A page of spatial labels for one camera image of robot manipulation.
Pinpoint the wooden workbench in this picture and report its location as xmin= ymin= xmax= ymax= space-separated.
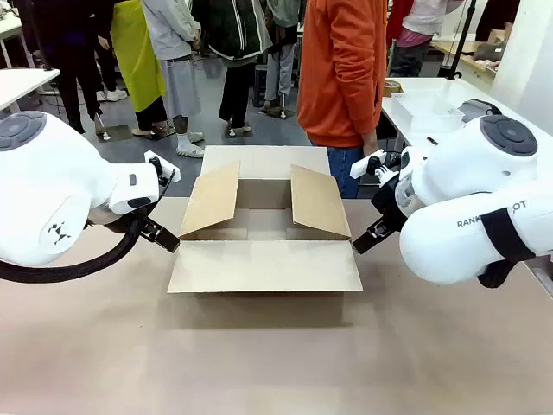
xmin=430 ymin=29 xmax=509 ymax=84

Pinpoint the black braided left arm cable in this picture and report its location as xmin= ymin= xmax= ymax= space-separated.
xmin=0 ymin=214 xmax=149 ymax=284

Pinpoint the bystander in yellow apron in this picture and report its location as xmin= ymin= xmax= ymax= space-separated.
xmin=98 ymin=0 xmax=175 ymax=138

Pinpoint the black tripod stand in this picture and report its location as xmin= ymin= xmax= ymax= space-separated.
xmin=439 ymin=0 xmax=478 ymax=81

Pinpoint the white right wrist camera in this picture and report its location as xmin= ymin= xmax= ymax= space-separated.
xmin=349 ymin=148 xmax=386 ymax=179

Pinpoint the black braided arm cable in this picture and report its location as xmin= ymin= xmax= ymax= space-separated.
xmin=476 ymin=207 xmax=537 ymax=290
xmin=0 ymin=214 xmax=149 ymax=284

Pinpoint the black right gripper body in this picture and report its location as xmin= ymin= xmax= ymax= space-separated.
xmin=370 ymin=174 xmax=406 ymax=227

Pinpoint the person's right hand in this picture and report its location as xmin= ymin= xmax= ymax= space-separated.
xmin=361 ymin=131 xmax=382 ymax=160

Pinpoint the bystander in red jacket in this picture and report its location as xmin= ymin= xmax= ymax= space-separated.
xmin=385 ymin=0 xmax=466 ymax=79

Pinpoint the bystander in grey trousers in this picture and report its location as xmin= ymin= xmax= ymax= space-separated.
xmin=260 ymin=0 xmax=304 ymax=118

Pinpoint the brown cardboard box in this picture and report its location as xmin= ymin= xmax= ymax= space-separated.
xmin=167 ymin=144 xmax=365 ymax=296

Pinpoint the bystander in grey coat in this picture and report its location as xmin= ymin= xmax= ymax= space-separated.
xmin=141 ymin=0 xmax=207 ymax=159

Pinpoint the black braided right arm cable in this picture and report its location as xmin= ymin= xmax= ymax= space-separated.
xmin=476 ymin=207 xmax=537 ymax=290

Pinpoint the white table with grey edge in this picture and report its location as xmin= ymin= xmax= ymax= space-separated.
xmin=0 ymin=67 xmax=62 ymax=112

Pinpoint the bystander in dark clothes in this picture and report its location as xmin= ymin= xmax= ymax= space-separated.
xmin=25 ymin=0 xmax=107 ymax=136

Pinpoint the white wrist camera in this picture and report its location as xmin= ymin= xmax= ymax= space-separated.
xmin=349 ymin=148 xmax=386 ymax=179
xmin=143 ymin=150 xmax=181 ymax=183

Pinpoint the large white side table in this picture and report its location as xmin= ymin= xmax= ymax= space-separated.
xmin=381 ymin=76 xmax=519 ymax=150

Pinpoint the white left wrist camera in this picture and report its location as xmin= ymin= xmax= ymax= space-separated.
xmin=143 ymin=150 xmax=181 ymax=183

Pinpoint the person in orange hoodie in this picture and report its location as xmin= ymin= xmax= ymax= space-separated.
xmin=296 ymin=0 xmax=389 ymax=200

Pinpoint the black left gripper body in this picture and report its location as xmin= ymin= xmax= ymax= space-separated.
xmin=135 ymin=214 xmax=154 ymax=240

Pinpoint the clear white plastic tray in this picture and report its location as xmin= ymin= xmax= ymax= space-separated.
xmin=391 ymin=93 xmax=467 ymax=134

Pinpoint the bystander in dark green jacket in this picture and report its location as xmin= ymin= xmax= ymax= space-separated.
xmin=199 ymin=0 xmax=274 ymax=138

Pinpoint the person's right forearm orange sleeve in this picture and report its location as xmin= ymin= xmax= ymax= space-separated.
xmin=340 ymin=64 xmax=387 ymax=137

